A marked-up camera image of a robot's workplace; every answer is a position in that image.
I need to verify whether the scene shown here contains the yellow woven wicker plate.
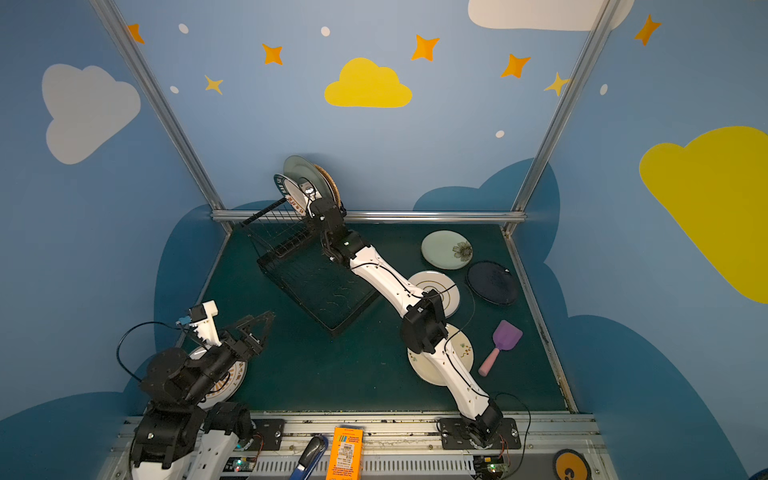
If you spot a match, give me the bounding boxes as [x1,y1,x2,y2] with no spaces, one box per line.
[315,164,343,208]

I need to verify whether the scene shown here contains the white plate green lettered rim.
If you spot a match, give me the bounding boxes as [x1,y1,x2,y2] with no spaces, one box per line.
[273,173,310,216]

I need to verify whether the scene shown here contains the large plain green plate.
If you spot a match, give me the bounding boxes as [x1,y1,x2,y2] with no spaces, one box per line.
[283,155,335,200]

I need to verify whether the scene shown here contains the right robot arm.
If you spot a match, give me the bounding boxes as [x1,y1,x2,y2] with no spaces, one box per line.
[307,198,503,447]

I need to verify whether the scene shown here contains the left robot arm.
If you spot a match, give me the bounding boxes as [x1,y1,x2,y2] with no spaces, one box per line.
[129,311,275,479]

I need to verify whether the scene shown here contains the sunburst plate at left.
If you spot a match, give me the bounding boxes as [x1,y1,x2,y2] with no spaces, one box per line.
[198,361,247,410]

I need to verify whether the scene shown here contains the pale green floral plate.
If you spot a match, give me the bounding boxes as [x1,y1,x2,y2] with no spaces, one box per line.
[421,230,474,270]

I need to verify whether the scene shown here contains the orange yellow box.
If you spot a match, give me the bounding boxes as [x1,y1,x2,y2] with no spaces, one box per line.
[326,426,365,480]

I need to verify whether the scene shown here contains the dark navy plate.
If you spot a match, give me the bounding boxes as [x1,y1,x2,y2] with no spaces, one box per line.
[466,261,520,306]

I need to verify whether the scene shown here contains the cream floral plate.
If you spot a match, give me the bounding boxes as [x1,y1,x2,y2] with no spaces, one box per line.
[407,324,474,386]

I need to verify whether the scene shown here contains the purple pink spatula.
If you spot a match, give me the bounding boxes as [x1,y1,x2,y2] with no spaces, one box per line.
[478,320,524,377]

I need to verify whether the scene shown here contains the yellow black tape roll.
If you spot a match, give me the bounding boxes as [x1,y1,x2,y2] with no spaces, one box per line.
[553,449,592,480]

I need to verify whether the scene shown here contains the black wire dish rack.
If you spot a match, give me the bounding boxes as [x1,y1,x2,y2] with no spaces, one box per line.
[239,199,378,338]

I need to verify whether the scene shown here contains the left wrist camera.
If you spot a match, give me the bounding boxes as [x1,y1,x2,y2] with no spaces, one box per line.
[177,300,221,348]

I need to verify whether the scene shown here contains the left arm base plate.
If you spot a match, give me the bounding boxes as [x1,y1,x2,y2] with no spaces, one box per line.
[247,418,286,452]

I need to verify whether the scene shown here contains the blue black handled tool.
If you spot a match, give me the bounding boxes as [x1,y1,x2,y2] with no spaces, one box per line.
[289,434,328,480]

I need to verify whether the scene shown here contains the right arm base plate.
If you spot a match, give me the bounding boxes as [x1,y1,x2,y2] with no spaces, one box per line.
[436,417,522,450]

